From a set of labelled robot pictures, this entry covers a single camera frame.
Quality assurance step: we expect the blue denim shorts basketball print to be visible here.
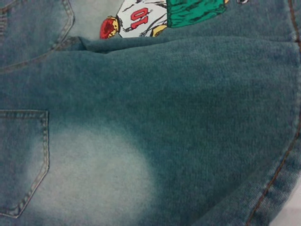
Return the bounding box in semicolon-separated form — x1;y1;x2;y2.
0;0;301;226

